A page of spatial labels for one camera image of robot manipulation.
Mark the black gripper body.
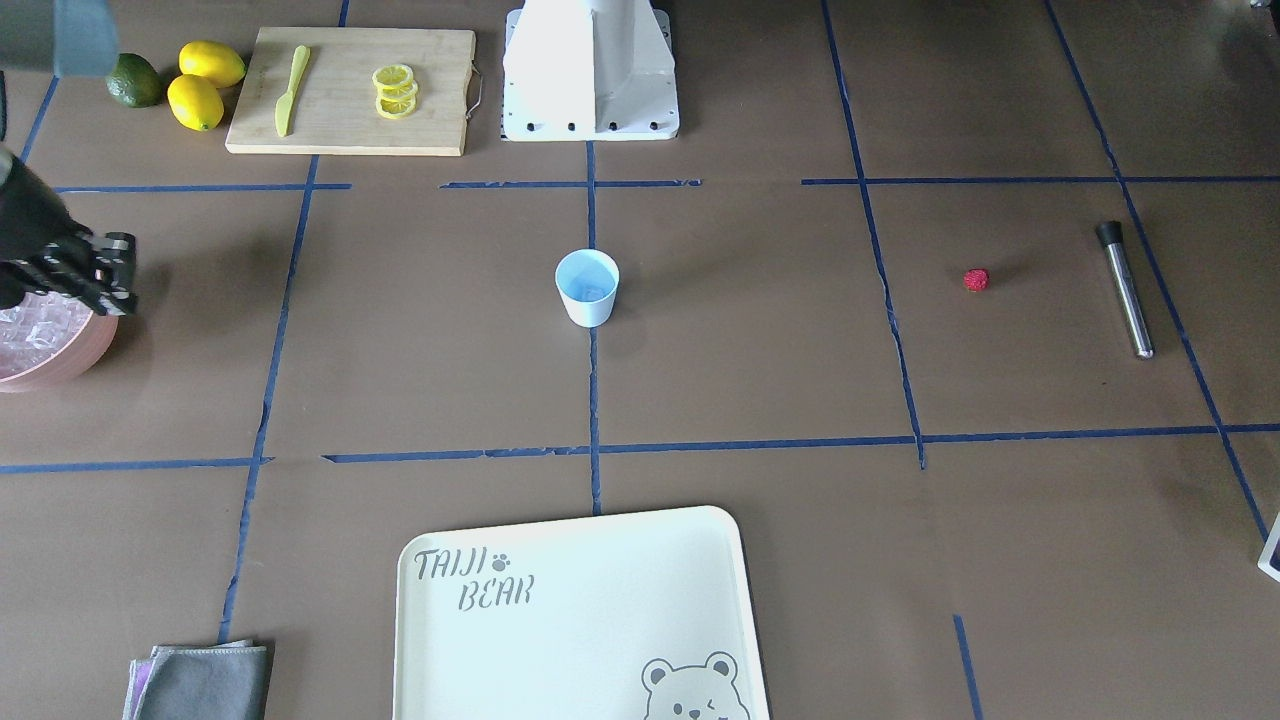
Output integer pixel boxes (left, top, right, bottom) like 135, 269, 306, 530
1, 232, 140, 316

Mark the clear ice cube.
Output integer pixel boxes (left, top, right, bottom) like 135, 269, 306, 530
570, 277, 616, 304

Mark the yellow lemon upper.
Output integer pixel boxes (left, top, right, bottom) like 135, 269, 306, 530
178, 40, 247, 88

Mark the light blue cup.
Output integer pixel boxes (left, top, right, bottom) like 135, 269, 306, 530
554, 249, 621, 329

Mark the green avocado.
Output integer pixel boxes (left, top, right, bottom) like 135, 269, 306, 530
104, 53, 165, 108

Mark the lemon slices stack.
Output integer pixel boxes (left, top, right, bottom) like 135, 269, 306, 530
371, 64, 419, 120

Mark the yellow lemon lower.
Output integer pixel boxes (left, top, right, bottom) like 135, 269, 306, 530
166, 74, 225, 132

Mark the cream bear tray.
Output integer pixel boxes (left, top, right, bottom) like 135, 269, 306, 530
390, 506, 771, 719

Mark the pile of clear ice cubes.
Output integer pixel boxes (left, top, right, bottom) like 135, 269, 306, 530
1, 293, 93, 379

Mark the red strawberry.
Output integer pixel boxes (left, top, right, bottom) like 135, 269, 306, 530
963, 268, 991, 292

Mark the yellow lemon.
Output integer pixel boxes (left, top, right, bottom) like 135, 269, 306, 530
166, 74, 225, 132
178, 40, 247, 88

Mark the wooden cutting board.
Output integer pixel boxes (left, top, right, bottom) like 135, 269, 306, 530
225, 26, 476, 158

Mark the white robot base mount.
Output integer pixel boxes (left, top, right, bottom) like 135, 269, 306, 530
500, 1, 681, 142

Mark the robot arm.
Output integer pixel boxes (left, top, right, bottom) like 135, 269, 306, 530
1, 1, 138, 316

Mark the grey folded cloth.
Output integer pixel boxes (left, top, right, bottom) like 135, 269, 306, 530
122, 639, 270, 719

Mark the yellow plastic knife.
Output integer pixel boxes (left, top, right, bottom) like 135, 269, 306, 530
274, 45, 311, 138

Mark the pink bowl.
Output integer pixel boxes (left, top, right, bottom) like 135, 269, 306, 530
1, 314, 118, 395

